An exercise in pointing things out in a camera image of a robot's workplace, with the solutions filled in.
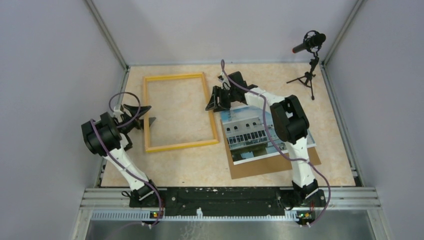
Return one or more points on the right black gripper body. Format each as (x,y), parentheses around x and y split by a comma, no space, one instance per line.
(227,95)

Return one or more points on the brown cardboard backing board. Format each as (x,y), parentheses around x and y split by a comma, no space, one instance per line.
(263,166)

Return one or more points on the black tripod microphone stand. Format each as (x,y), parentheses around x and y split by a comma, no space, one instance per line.
(306,79)

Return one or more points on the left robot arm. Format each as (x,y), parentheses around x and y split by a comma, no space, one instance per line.
(109,138)

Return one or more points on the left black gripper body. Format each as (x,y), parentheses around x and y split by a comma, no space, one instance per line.
(128,123)

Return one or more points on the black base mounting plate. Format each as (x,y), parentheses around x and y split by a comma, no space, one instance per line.
(232,201)

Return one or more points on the black microphone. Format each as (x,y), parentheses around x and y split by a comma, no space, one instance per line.
(312,42)

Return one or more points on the yellow wooden picture frame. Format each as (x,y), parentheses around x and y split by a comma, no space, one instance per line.
(178,102)

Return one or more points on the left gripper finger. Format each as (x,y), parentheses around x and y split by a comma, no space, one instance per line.
(136,111)
(149,121)

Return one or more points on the building photo print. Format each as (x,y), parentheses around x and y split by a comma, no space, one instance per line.
(249,134)

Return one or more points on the aluminium rail front frame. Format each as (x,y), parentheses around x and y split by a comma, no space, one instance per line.
(355,198)

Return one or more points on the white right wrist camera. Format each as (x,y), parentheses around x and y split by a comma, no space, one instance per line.
(225,84)

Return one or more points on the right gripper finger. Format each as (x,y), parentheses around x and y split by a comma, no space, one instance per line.
(213,102)
(221,104)

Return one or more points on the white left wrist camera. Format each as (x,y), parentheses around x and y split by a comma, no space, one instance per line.
(118,112)

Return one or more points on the white toothed cable duct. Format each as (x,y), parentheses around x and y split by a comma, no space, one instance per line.
(147,216)

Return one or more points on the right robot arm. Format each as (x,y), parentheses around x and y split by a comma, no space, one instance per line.
(290,124)

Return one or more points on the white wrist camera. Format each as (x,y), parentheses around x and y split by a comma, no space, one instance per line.
(118,112)
(225,84)

